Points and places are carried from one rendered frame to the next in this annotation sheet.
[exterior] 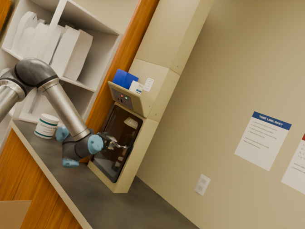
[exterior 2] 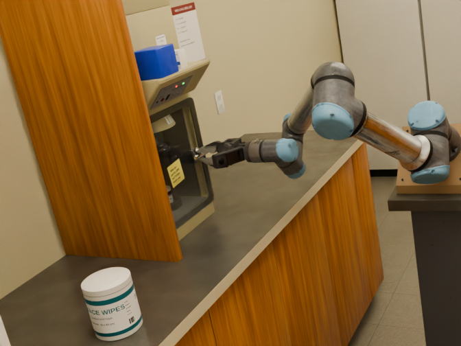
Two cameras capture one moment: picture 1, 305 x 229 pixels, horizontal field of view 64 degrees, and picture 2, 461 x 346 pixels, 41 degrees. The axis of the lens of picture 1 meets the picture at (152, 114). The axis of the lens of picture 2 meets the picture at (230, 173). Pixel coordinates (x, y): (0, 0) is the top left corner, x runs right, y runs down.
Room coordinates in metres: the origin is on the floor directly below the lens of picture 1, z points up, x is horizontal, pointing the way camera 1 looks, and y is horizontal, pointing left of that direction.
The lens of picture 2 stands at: (1.67, 2.21, 1.76)
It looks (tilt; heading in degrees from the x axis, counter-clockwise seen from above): 17 degrees down; 259
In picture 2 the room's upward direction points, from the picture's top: 12 degrees counter-clockwise
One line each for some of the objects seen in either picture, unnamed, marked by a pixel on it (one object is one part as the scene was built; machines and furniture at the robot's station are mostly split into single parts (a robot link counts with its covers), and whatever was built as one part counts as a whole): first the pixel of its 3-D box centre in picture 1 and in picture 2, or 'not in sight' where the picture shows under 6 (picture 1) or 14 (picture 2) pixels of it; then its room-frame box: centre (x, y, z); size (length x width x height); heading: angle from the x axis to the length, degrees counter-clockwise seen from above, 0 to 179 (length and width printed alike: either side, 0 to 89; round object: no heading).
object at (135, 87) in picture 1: (136, 87); (175, 59); (1.38, 0.15, 1.54); 0.05 x 0.05 x 0.06; 55
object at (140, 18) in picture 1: (140, 74); (66, 52); (1.72, 0.20, 1.64); 0.49 x 0.03 x 1.40; 138
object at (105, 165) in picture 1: (114, 141); (180, 163); (1.45, 0.14, 1.19); 0.30 x 0.01 x 0.40; 46
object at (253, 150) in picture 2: not in sight; (257, 150); (1.20, 0.27, 1.20); 0.08 x 0.05 x 0.08; 48
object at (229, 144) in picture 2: (96, 140); (237, 151); (1.25, 0.21, 1.20); 0.12 x 0.09 x 0.08; 138
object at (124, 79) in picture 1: (125, 80); (154, 62); (1.46, 0.23, 1.55); 0.10 x 0.10 x 0.09; 48
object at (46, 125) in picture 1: (46, 126); (112, 303); (1.76, 0.68, 1.01); 0.13 x 0.13 x 0.15
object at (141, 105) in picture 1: (126, 98); (175, 86); (1.41, 0.18, 1.46); 0.32 x 0.12 x 0.10; 48
